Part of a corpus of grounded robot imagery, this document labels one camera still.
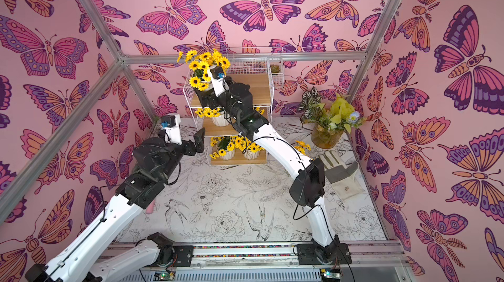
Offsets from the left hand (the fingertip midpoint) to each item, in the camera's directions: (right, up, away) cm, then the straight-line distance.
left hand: (194, 125), depth 67 cm
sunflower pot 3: (+19, -10, +23) cm, 31 cm away
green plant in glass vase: (+54, +4, +22) cm, 59 cm away
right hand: (+5, +17, +2) cm, 18 cm away
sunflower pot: (+7, +4, +11) cm, 14 cm away
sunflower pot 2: (+5, -9, +27) cm, 29 cm away
